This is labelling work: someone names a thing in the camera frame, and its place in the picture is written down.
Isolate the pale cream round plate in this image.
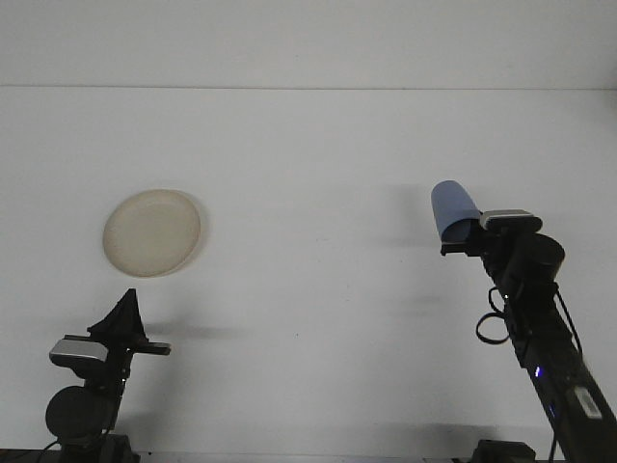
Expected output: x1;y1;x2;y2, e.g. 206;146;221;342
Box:
101;187;208;279

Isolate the pale blue cup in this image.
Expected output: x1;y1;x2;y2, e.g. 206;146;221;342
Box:
431;179;483;244

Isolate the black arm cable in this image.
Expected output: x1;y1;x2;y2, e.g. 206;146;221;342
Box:
475;284;513;345

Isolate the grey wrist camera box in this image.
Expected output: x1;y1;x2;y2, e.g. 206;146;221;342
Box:
48;339;108;367
478;208;544;234

